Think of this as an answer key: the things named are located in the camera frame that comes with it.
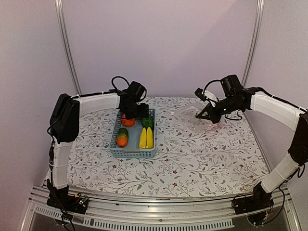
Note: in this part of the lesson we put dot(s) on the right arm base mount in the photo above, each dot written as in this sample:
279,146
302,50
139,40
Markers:
259,200

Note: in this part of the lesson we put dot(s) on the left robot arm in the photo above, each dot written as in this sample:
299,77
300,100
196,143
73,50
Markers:
64,121

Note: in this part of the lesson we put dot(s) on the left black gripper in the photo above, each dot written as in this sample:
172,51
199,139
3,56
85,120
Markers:
143,112

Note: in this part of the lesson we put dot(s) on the orange toy fruit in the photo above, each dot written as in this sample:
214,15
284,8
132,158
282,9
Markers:
127,122

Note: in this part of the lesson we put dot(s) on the right aluminium frame post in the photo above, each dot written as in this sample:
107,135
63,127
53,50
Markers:
254,40

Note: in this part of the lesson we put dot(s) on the yellow toy banana bunch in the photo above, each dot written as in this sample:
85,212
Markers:
146,139

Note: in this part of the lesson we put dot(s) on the aluminium front rail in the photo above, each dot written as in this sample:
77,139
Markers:
119,212

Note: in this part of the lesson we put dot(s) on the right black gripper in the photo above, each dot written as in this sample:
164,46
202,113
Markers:
212,115

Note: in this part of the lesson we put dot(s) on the clear zip top bag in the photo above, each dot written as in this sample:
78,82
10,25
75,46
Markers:
189,121

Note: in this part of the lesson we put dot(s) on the floral tablecloth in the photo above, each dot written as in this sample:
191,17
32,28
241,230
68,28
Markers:
193,158

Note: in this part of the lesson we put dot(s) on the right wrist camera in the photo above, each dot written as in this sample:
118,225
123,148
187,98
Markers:
205,95

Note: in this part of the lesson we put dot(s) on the left aluminium frame post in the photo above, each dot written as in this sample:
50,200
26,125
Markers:
67,49

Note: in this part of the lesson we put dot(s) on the green orange toy mango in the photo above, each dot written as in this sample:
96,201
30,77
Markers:
122,137

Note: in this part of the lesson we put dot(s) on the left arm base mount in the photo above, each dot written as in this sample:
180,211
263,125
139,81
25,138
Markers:
59,198

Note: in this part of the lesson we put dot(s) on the aluminium frame post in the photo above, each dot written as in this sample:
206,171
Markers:
254,40
67,49

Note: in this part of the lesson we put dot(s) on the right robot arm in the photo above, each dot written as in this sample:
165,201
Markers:
256,99

